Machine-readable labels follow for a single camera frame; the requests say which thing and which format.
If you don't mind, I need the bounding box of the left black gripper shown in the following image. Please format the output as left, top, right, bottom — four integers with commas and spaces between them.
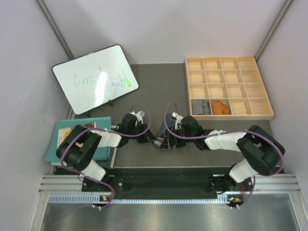
128, 122, 157, 144

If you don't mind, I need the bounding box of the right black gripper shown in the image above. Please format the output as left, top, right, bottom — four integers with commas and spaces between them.
160, 126, 195, 150

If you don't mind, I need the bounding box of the dark blue striped underwear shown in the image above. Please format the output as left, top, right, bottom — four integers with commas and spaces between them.
153, 113, 175, 149

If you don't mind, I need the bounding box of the grey striped underwear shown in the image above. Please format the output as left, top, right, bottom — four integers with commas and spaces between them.
192, 99, 210, 116

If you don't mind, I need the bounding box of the orange underwear white waistband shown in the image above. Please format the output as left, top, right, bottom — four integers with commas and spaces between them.
211, 101, 230, 115

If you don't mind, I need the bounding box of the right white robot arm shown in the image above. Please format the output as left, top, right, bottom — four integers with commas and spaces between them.
160, 113, 285, 191

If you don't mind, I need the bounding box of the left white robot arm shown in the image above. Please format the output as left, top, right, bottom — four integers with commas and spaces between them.
56, 111, 156, 191

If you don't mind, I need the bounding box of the teal folder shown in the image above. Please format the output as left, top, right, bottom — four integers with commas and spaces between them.
44, 117, 111, 166

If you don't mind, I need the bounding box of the green marker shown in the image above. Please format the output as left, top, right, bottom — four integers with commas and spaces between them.
119, 69, 130, 86

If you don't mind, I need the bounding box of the white whiteboard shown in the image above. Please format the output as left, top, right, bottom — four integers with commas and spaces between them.
52, 45, 139, 115

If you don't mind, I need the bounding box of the yellow picture book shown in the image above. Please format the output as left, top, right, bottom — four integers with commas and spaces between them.
57, 122, 96, 148

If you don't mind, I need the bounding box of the wooden compartment tray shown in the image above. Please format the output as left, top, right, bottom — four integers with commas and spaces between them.
185, 57, 274, 120

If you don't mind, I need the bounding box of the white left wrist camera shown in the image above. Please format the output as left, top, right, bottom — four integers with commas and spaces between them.
131, 111, 145, 121

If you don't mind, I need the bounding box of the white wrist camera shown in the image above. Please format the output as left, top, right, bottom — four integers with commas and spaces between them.
131, 111, 145, 121
172, 112, 183, 130

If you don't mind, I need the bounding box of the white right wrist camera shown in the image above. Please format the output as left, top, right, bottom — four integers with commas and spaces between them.
172, 112, 183, 130

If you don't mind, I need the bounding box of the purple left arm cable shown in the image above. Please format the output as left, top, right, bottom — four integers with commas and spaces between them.
60, 103, 152, 207

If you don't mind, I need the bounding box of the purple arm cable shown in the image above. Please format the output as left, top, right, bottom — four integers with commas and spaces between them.
60, 103, 152, 207
164, 102, 286, 207

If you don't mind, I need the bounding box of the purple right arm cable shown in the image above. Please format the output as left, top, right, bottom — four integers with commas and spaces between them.
164, 102, 286, 207

